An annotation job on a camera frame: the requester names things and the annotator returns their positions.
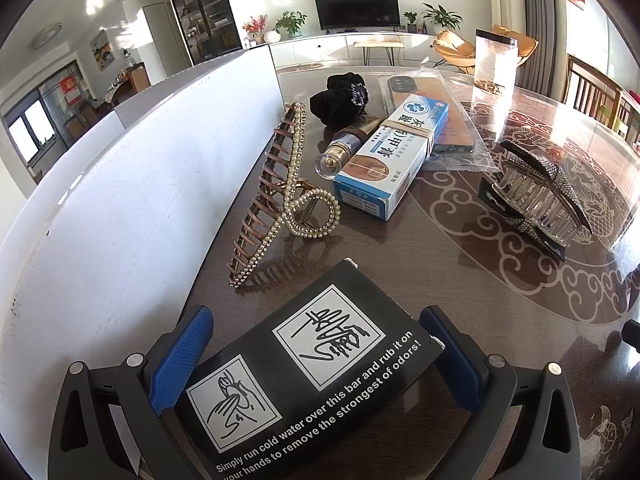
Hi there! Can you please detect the white tv cabinet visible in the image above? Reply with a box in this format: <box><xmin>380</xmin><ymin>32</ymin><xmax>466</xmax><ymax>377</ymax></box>
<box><xmin>270</xmin><ymin>32</ymin><xmax>442</xmax><ymax>68</ymax></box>

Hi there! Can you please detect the black scrunchie with beads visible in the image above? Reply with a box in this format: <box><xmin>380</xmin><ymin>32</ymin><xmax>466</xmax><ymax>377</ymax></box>
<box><xmin>309</xmin><ymin>72</ymin><xmax>369</xmax><ymax>130</ymax></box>

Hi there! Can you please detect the black soap bar box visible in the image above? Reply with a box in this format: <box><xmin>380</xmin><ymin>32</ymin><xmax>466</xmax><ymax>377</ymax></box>
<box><xmin>176</xmin><ymin>261</ymin><xmax>445</xmax><ymax>479</ymax></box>

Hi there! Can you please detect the pearl gold hair claw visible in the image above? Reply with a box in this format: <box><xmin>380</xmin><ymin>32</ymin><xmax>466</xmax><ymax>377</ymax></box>
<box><xmin>227</xmin><ymin>102</ymin><xmax>341</xmax><ymax>288</ymax></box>

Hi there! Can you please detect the blue white ointment box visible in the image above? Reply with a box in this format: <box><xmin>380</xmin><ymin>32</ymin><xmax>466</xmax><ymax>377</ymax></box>
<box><xmin>333</xmin><ymin>117</ymin><xmax>428</xmax><ymax>221</ymax></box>

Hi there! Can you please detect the white cardboard sorting box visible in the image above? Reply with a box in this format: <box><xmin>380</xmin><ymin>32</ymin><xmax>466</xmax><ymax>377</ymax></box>
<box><xmin>1</xmin><ymin>46</ymin><xmax>282</xmax><ymax>470</ymax></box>

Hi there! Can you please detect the dark glass display cabinet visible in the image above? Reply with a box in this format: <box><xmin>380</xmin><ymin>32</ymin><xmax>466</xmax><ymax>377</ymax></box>
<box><xmin>171</xmin><ymin>0</ymin><xmax>242</xmax><ymax>64</ymax></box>

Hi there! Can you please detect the leafy floor plant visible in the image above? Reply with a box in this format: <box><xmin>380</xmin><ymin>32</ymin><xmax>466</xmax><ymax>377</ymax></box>
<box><xmin>423</xmin><ymin>2</ymin><xmax>463</xmax><ymax>36</ymax></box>

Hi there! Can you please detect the orange phone case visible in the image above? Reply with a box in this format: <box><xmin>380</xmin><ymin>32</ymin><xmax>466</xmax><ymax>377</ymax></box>
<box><xmin>378</xmin><ymin>70</ymin><xmax>498</xmax><ymax>172</ymax></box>

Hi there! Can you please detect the orange lounge chair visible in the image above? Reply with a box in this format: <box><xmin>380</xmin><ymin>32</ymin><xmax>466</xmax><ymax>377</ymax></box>
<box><xmin>432</xmin><ymin>25</ymin><xmax>538</xmax><ymax>75</ymax></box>

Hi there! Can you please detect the grey curtain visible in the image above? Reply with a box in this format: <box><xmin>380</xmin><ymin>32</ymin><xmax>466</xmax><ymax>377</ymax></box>
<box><xmin>518</xmin><ymin>0</ymin><xmax>567</xmax><ymax>101</ymax></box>

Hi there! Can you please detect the brown spray bottle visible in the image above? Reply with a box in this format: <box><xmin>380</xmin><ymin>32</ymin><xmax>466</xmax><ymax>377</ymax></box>
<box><xmin>314</xmin><ymin>114</ymin><xmax>383</xmax><ymax>180</ymax></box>

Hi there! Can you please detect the black flat television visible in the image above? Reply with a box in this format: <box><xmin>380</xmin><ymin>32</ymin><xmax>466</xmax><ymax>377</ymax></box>
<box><xmin>314</xmin><ymin>0</ymin><xmax>400</xmax><ymax>30</ymax></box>

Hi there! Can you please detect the wooden dining chair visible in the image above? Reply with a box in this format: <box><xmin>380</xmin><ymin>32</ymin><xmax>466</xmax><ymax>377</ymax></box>
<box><xmin>563</xmin><ymin>54</ymin><xmax>639</xmax><ymax>145</ymax></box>

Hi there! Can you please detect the green potted plant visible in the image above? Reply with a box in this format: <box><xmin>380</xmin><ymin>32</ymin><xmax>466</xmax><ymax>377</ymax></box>
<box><xmin>274</xmin><ymin>11</ymin><xmax>307</xmax><ymax>39</ymax></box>

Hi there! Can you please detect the wooden side table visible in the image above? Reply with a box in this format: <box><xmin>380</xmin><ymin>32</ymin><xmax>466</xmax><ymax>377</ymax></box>
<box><xmin>354</xmin><ymin>40</ymin><xmax>405</xmax><ymax>66</ymax></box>

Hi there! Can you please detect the rhinestone bow hair claw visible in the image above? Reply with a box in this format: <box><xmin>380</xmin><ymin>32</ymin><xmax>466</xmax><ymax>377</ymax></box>
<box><xmin>478</xmin><ymin>140</ymin><xmax>592</xmax><ymax>261</ymax></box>

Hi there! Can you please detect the red flower vase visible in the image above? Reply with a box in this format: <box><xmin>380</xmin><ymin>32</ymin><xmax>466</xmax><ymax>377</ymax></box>
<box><xmin>243</xmin><ymin>14</ymin><xmax>268</xmax><ymax>44</ymax></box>

